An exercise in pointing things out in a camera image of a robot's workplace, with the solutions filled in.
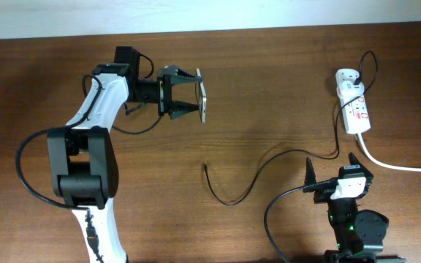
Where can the white power strip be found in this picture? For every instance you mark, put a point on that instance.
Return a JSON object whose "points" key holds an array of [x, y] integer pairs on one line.
{"points": [[355, 114]]}

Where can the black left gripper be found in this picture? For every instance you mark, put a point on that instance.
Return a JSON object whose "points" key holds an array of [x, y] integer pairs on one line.
{"points": [[165, 90]]}

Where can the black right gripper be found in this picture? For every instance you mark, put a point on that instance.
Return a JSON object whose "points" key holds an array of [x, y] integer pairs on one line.
{"points": [[324, 191]]}

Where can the black flip smartphone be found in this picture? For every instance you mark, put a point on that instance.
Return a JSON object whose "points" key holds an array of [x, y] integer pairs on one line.
{"points": [[201, 97]]}

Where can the white USB charger adapter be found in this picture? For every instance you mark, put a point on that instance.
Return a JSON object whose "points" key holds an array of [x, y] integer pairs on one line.
{"points": [[347, 89]]}

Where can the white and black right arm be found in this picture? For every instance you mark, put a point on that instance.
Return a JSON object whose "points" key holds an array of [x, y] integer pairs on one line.
{"points": [[359, 233]]}

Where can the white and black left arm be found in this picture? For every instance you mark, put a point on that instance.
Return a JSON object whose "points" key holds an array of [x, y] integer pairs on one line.
{"points": [[83, 165]]}

